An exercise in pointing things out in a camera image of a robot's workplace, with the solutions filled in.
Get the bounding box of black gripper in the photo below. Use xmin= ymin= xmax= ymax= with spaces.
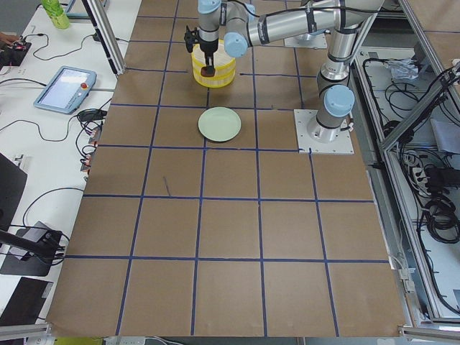
xmin=199 ymin=40 xmax=218 ymax=75

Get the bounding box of red-brown bun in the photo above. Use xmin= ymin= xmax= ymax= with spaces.
xmin=201 ymin=65 xmax=216 ymax=78

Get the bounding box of yellow bamboo steamer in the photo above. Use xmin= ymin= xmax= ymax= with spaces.
xmin=191 ymin=40 xmax=236 ymax=76
xmin=193 ymin=70 xmax=236 ymax=88

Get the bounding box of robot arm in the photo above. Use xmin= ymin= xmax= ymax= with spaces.
xmin=184 ymin=1 xmax=359 ymax=143

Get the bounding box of light green plate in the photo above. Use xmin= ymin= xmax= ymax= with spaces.
xmin=198 ymin=107 xmax=242 ymax=142

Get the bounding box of teach pendant with red button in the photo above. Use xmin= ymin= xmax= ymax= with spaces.
xmin=33 ymin=65 xmax=97 ymax=114

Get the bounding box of green bottle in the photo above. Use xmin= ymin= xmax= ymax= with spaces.
xmin=41 ymin=0 xmax=70 ymax=29

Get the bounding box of black laptop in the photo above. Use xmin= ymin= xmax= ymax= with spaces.
xmin=0 ymin=154 xmax=27 ymax=231

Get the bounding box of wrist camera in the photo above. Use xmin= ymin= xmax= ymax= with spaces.
xmin=184 ymin=26 xmax=200 ymax=54

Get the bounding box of aluminium frame post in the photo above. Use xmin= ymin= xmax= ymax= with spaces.
xmin=82 ymin=0 xmax=126 ymax=75

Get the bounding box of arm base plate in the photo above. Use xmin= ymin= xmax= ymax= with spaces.
xmin=294 ymin=109 xmax=354 ymax=155
xmin=284 ymin=30 xmax=328 ymax=50

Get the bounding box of black camera stand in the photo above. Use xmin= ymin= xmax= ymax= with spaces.
xmin=1 ymin=221 xmax=70 ymax=277

